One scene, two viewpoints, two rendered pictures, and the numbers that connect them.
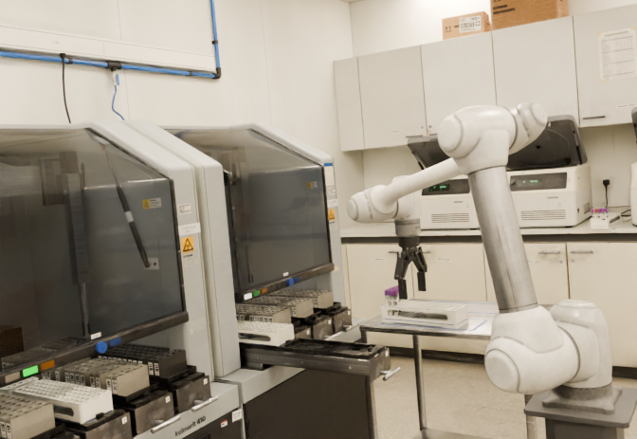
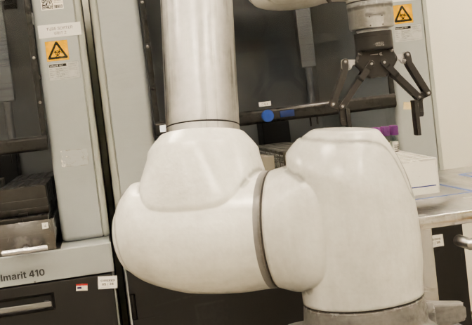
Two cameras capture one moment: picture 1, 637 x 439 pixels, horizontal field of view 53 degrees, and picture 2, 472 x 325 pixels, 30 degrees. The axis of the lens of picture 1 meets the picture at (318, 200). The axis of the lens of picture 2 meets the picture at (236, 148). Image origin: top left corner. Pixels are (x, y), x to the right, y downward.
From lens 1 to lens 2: 1.73 m
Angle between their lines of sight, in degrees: 49
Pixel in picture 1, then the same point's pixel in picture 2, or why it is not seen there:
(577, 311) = (300, 144)
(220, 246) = (121, 55)
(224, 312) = (127, 146)
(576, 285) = not seen: outside the picture
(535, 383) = (143, 265)
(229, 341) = not seen: hidden behind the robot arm
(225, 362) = not seen: hidden behind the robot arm
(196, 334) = (72, 168)
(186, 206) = not seen: outside the picture
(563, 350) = (215, 214)
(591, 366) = (298, 261)
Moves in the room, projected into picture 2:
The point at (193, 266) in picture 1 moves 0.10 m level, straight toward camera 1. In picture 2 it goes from (68, 80) to (36, 82)
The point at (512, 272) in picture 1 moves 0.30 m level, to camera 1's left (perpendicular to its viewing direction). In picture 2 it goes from (167, 60) to (54, 81)
